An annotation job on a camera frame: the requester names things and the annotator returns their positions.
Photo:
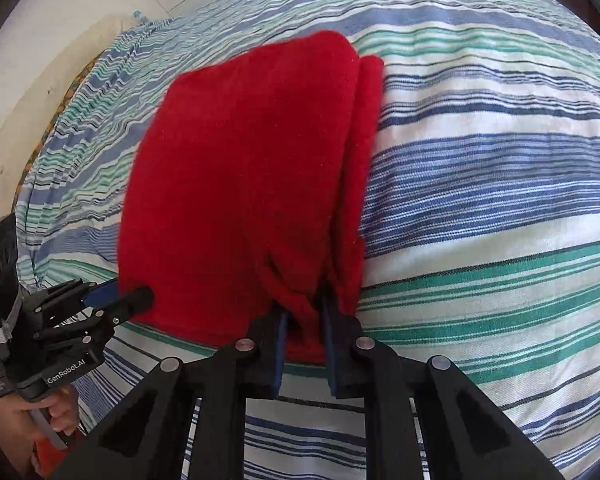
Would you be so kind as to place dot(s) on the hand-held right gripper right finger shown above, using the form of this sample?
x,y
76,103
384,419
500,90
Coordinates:
x,y
331,350

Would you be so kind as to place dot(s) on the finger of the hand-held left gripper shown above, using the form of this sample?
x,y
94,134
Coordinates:
x,y
130,304
102,292

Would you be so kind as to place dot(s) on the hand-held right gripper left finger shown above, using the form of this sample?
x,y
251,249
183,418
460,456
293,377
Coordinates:
x,y
279,355

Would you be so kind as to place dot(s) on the red sweater with white rabbit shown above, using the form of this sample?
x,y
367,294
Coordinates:
x,y
230,160

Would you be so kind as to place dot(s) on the person's left hand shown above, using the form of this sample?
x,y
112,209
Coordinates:
x,y
20,422

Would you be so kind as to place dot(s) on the orange patterned sheet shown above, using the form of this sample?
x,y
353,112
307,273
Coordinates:
x,y
66,94

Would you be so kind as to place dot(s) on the striped bedspread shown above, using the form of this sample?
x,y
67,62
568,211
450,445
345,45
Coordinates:
x,y
480,160

